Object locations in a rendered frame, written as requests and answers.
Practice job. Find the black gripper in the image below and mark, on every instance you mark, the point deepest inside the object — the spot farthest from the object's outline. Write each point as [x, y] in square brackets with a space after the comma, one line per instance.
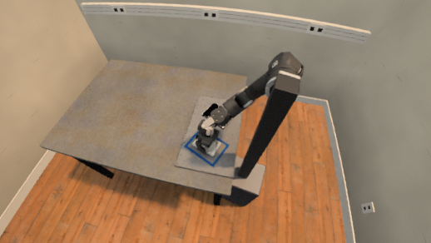
[203, 139]

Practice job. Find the black rectangular panel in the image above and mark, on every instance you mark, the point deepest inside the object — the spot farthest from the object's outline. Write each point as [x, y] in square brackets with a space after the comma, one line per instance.
[207, 113]

